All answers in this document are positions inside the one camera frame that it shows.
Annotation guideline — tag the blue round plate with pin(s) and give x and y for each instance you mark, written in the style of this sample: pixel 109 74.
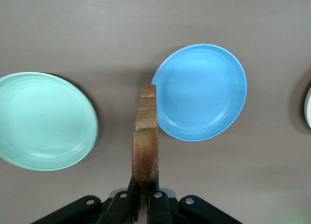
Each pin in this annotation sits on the blue round plate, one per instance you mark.
pixel 201 92

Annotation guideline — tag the brown toast bread slice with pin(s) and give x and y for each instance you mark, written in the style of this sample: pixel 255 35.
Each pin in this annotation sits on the brown toast bread slice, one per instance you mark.
pixel 145 136

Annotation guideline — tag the beige round plate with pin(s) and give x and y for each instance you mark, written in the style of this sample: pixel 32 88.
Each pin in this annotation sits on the beige round plate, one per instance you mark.
pixel 308 107

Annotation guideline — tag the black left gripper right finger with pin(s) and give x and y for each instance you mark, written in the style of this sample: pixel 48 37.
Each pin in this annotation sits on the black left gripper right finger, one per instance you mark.
pixel 170 209

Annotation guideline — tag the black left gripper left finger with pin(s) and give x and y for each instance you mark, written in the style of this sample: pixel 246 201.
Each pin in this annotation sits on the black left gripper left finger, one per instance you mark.
pixel 116 209

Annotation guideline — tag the mint green round plate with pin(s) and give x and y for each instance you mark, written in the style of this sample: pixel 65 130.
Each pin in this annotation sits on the mint green round plate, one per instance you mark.
pixel 46 122

